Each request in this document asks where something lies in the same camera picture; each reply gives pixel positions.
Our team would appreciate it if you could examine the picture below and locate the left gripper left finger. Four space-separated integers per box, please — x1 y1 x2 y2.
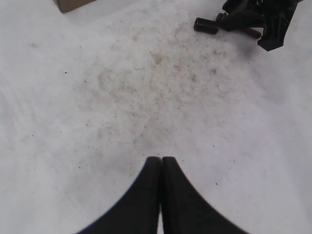
75 156 162 234

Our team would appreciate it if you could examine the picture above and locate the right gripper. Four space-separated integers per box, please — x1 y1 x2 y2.
220 0 297 52

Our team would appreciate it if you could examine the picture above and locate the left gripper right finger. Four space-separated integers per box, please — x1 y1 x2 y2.
161 156 252 234

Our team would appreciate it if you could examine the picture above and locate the brown cardboard box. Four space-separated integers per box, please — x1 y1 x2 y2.
55 0 92 14

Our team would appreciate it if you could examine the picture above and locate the black cylindrical sleeve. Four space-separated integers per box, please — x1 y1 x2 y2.
193 17 219 35

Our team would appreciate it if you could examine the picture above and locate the copper brown bolt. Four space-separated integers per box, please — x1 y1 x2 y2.
216 13 262 40

